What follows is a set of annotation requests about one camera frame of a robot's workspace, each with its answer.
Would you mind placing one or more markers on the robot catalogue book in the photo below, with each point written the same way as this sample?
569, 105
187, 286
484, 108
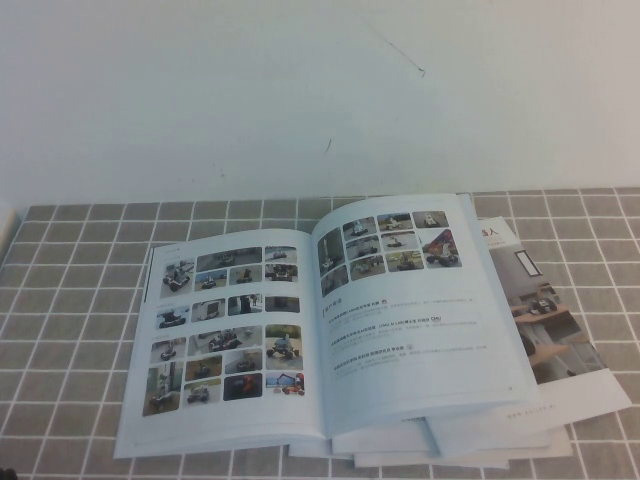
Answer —
400, 360

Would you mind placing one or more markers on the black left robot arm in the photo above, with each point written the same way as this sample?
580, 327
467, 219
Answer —
5, 475

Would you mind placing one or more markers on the white book with grey spine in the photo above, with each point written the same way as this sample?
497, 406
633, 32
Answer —
490, 432

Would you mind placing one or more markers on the white booklet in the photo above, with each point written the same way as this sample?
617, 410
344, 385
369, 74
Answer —
310, 450

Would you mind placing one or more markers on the grey checked tablecloth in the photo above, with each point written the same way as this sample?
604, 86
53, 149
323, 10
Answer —
60, 300

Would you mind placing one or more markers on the white paper sheet stack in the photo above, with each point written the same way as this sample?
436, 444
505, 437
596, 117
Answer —
560, 442

